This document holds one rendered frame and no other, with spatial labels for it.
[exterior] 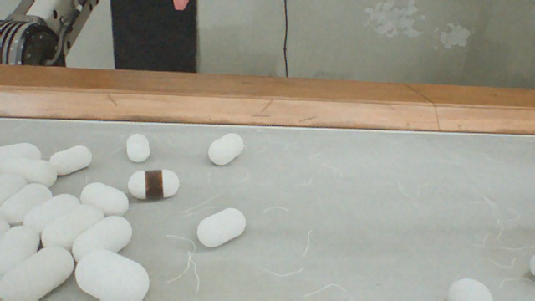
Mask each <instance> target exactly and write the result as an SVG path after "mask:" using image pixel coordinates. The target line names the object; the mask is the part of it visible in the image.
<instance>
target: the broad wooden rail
mask: <svg viewBox="0 0 535 301"><path fill-rule="evenodd" d="M0 119H24V120H99V121H124V122H150V123H176V124H201V125H253V126H278V127H304V128H330V129H355V130H405V131H431V132H456V133H482V134H497V135H531V136H535V89H504V88H487V87H470V86H451V85H434V84H399V83H397V82H381V81H363V80H345V79H310V78H293V77H274V76H256V75H238V74H203V73H186V72H167V71H149V70H132V69H78V68H60V67H44V66H26V65H7V64H0Z"/></svg>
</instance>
